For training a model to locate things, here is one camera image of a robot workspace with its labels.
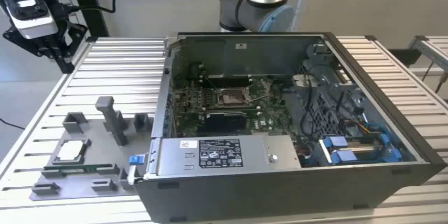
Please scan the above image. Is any white upright pole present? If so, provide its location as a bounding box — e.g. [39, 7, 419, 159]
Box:
[296, 0, 314, 34]

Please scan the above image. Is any grey parts rack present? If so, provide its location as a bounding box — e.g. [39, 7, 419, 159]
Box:
[30, 96, 156, 201]

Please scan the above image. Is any black floor cable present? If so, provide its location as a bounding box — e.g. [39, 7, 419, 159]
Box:
[0, 118, 26, 131]

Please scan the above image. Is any blue wire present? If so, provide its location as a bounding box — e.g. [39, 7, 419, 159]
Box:
[363, 121, 390, 136]

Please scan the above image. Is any CPU socket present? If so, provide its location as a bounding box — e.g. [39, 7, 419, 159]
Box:
[216, 87, 251, 108]

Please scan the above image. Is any green RAM stick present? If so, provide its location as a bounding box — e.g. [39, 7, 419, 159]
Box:
[43, 164, 115, 174]

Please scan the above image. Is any black RAM slot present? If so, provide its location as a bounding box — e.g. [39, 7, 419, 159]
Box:
[202, 105, 260, 112]
[199, 74, 254, 82]

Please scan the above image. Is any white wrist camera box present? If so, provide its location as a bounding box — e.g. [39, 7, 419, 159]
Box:
[6, 0, 60, 40]

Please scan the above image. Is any black upright frame post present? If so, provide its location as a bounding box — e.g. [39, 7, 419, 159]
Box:
[67, 0, 110, 38]

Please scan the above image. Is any thin metal locking lever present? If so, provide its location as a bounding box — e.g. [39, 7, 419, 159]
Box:
[204, 75, 222, 90]

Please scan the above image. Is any green motherboard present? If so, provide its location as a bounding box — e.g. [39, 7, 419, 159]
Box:
[171, 76, 299, 138]

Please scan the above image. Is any yellow and red wire bundle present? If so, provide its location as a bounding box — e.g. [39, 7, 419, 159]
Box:
[344, 120, 372, 134]

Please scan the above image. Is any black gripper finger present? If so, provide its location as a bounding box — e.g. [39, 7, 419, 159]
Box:
[55, 21, 90, 74]
[3, 25, 58, 60]

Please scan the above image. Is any neighbouring metal slat table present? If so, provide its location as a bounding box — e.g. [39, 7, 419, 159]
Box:
[408, 35, 448, 70]

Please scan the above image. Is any black graphics card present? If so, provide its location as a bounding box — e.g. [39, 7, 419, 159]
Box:
[204, 112, 247, 133]

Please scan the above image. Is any grey metal disk bay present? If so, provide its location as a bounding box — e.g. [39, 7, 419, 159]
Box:
[283, 58, 370, 141]

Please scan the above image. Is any hard disk in blue carrier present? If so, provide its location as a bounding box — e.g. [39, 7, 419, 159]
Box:
[320, 133, 392, 148]
[330, 147, 404, 166]

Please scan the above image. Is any blue case latch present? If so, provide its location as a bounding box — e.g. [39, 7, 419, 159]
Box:
[128, 155, 146, 167]

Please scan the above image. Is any open black PC case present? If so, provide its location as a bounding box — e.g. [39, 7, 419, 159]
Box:
[135, 31, 448, 224]

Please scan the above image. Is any silver CPU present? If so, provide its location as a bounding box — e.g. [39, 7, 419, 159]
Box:
[58, 141, 87, 162]

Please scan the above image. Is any silver power supply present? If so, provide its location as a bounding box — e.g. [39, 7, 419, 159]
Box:
[156, 134, 303, 177]

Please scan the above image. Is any metal socket cover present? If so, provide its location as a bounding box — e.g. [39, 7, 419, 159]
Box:
[248, 80, 274, 101]

